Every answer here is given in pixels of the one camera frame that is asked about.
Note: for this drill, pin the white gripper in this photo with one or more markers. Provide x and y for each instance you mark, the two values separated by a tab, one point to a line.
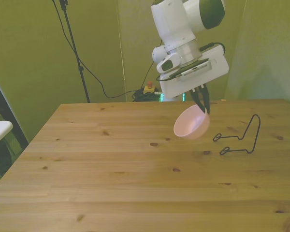
183	85

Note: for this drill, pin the pink plastic bowl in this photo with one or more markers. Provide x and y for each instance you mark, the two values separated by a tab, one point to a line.
192	126

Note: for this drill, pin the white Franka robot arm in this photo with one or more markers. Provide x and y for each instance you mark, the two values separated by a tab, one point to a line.
174	24

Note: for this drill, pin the yellow emergency stop button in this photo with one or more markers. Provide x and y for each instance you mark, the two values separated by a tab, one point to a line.
149	89

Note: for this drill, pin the black tripod stand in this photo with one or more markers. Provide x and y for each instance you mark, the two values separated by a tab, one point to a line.
73	48

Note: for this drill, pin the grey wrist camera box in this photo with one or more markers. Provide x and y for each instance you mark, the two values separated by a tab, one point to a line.
195	71

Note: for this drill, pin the black frame furniture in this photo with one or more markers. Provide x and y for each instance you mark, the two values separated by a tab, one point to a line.
7	108

